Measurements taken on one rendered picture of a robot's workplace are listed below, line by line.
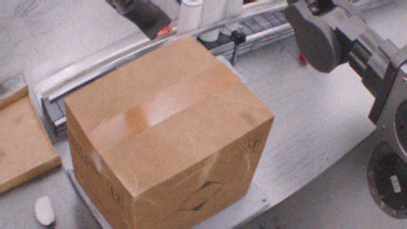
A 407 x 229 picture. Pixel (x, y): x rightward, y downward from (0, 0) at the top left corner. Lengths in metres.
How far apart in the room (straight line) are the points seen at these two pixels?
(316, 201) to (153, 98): 1.41
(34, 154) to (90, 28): 0.48
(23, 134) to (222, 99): 0.56
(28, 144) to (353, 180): 1.59
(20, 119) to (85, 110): 0.42
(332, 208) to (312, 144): 0.96
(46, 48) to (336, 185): 1.44
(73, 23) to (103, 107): 0.67
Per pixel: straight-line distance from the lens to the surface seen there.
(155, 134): 0.93
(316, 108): 1.44
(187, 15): 1.33
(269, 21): 1.56
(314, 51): 0.69
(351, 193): 2.37
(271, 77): 1.47
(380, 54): 0.64
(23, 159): 1.27
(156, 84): 1.00
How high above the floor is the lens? 1.86
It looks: 50 degrees down
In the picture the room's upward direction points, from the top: 11 degrees clockwise
